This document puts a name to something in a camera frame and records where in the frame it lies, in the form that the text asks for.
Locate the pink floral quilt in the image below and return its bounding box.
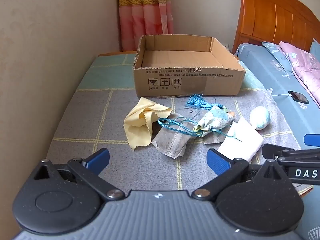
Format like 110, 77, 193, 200
279, 41, 320, 100

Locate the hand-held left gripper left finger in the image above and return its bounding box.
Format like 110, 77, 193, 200
32, 148, 125, 201

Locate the blue floral bed sheet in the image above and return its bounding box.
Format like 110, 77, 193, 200
235, 43, 320, 240

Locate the blue and white squishy ball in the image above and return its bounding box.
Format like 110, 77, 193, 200
249, 106, 270, 130

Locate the white cloth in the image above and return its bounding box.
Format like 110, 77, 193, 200
217, 117, 264, 162

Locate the pink patterned curtain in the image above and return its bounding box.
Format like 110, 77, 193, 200
117, 0, 174, 52

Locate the patterned sachet with blue tassel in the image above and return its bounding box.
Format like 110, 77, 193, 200
157, 94, 243, 142

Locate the blue floral pillow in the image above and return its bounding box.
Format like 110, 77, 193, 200
262, 41, 293, 68

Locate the grey face mask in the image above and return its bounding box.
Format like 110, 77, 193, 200
151, 114, 199, 159

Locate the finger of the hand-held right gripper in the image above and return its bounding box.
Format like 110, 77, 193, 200
303, 134, 320, 147
261, 144, 320, 166

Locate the cardboard box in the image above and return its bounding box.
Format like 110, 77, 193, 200
132, 34, 247, 98

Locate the plaid grey and green blanket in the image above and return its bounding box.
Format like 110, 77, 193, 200
46, 54, 314, 200

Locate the black smartphone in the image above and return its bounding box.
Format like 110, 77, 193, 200
288, 90, 310, 104

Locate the wooden bed headboard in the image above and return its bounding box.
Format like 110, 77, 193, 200
232, 0, 320, 54

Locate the yellow cleaning cloth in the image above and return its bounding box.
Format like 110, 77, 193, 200
124, 97, 173, 151

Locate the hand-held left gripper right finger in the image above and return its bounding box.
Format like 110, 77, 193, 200
192, 149, 290, 201

